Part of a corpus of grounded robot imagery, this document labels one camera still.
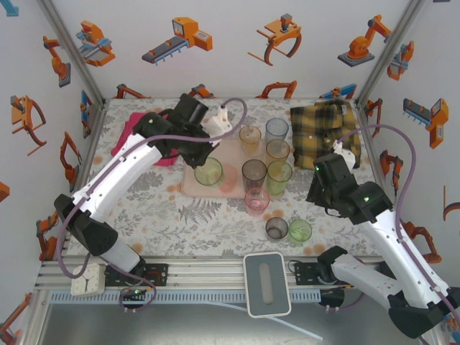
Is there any tall orange plastic glass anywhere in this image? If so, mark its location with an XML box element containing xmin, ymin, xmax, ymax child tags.
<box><xmin>264</xmin><ymin>139</ymin><xmax>291</xmax><ymax>165</ymax></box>

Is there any beige plastic tray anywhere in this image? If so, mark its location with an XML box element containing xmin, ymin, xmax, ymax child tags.
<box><xmin>180</xmin><ymin>136</ymin><xmax>288</xmax><ymax>199</ymax></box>

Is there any pink red plastic glass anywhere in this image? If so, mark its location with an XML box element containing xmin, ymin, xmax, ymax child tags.
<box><xmin>244</xmin><ymin>186</ymin><xmax>271</xmax><ymax>216</ymax></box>

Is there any tall green plastic glass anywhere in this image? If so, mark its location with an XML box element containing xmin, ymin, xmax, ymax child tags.
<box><xmin>267</xmin><ymin>159</ymin><xmax>294</xmax><ymax>198</ymax></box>

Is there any white slotted cable duct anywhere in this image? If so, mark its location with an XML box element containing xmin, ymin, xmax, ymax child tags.
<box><xmin>48</xmin><ymin>290</ymin><xmax>321</xmax><ymax>303</ymax></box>

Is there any aluminium side rail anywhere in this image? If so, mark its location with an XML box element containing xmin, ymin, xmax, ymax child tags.
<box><xmin>354</xmin><ymin>100</ymin><xmax>407</xmax><ymax>259</ymax></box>
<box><xmin>57</xmin><ymin>100</ymin><xmax>109</xmax><ymax>260</ymax></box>

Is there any aluminium corner post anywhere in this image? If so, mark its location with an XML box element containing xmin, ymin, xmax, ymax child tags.
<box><xmin>35</xmin><ymin>0</ymin><xmax>106</xmax><ymax>105</ymax></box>
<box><xmin>354</xmin><ymin>0</ymin><xmax>429</xmax><ymax>105</ymax></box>

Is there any tall grey plastic glass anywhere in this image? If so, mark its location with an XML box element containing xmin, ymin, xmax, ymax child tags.
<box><xmin>241</xmin><ymin>159</ymin><xmax>268</xmax><ymax>193</ymax></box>

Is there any floral tablecloth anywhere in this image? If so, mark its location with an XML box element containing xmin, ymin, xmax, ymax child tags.
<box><xmin>66</xmin><ymin>97</ymin><xmax>400</xmax><ymax>258</ymax></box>

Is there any white grey flat device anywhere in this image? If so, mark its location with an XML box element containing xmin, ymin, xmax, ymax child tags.
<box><xmin>242</xmin><ymin>251</ymin><xmax>292</xmax><ymax>318</ymax></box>

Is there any small circuit board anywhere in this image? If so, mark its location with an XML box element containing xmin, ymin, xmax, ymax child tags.
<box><xmin>120</xmin><ymin>285</ymin><xmax>152</xmax><ymax>300</ymax></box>

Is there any tall blue plastic glass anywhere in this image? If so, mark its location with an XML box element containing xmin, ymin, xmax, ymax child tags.
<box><xmin>264</xmin><ymin>117</ymin><xmax>290</xmax><ymax>144</ymax></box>

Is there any yellow black plaid shirt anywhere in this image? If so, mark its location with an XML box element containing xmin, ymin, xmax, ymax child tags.
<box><xmin>289</xmin><ymin>98</ymin><xmax>362</xmax><ymax>170</ymax></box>

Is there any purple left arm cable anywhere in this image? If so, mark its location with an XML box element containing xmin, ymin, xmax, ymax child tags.
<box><xmin>55</xmin><ymin>97</ymin><xmax>249</xmax><ymax>313</ymax></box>

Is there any white square clock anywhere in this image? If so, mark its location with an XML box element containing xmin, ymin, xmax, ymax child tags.
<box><xmin>70</xmin><ymin>262</ymin><xmax>106</xmax><ymax>297</ymax></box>

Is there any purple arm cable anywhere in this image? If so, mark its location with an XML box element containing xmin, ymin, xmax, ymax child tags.
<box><xmin>319</xmin><ymin>124</ymin><xmax>460</xmax><ymax>345</ymax></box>
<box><xmin>55</xmin><ymin>97</ymin><xmax>249</xmax><ymax>313</ymax></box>

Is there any small green plastic glass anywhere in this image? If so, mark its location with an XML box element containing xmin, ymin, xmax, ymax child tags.
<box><xmin>287</xmin><ymin>218</ymin><xmax>313</xmax><ymax>244</ymax></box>

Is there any folded pink towel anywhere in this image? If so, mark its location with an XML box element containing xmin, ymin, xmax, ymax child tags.
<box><xmin>110</xmin><ymin>111</ymin><xmax>180</xmax><ymax>168</ymax></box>

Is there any short orange plastic glass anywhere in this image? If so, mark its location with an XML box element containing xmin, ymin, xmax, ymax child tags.
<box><xmin>239</xmin><ymin>124</ymin><xmax>262</xmax><ymax>156</ymax></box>

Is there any aluminium table edge rail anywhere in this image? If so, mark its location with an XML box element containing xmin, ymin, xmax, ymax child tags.
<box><xmin>35</xmin><ymin>254</ymin><xmax>425</xmax><ymax>292</ymax></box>

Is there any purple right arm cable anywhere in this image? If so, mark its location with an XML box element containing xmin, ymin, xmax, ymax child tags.
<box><xmin>319</xmin><ymin>124</ymin><xmax>460</xmax><ymax>345</ymax></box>

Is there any small dark grey glass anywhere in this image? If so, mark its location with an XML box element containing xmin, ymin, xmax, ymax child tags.
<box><xmin>264</xmin><ymin>216</ymin><xmax>290</xmax><ymax>242</ymax></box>

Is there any salmon plastic cup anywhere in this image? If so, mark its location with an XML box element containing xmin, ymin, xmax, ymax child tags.
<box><xmin>217</xmin><ymin>163</ymin><xmax>239</xmax><ymax>195</ymax></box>

